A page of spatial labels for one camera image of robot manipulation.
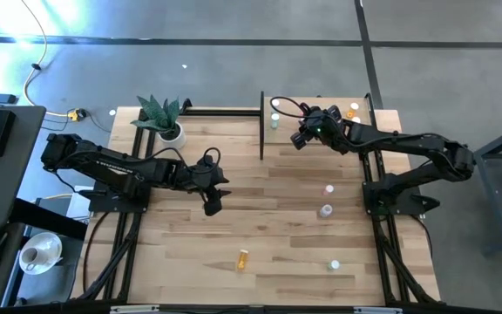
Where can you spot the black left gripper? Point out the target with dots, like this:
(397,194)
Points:
(207,179)

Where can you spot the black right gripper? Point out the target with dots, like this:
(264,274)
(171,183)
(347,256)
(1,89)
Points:
(299,139)

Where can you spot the clear wide plastic bottle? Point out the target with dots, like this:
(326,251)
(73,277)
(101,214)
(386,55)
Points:
(326,210)

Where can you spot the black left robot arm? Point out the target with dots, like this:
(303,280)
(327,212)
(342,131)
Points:
(116,168)

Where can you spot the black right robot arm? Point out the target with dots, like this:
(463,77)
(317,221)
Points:
(408,146)

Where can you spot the white plant pot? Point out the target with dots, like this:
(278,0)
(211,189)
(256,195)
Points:
(177,140)

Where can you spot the green snake plant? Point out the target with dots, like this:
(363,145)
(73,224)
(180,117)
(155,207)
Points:
(159,114)

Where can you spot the white box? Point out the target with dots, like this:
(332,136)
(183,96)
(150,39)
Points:
(79,207)

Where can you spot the white cup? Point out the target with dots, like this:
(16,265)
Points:
(28,257)

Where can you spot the grey metal cart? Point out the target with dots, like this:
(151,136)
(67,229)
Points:
(501,187)

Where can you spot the black desk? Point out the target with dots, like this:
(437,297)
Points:
(11,183)

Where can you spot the wooden shelf with black frame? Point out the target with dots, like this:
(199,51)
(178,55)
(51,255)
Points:
(286,135)

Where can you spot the black metal rail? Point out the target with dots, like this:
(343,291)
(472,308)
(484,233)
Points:
(225,112)

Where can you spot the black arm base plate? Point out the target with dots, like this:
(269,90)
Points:
(103,204)
(408,206)

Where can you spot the black aluminium frame rails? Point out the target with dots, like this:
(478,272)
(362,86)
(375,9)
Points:
(130,270)
(384,261)

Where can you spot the black frame crossbar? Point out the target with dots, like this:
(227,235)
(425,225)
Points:
(251,310)

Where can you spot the silver bracket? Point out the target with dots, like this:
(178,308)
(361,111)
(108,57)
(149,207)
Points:
(377,310)
(134,309)

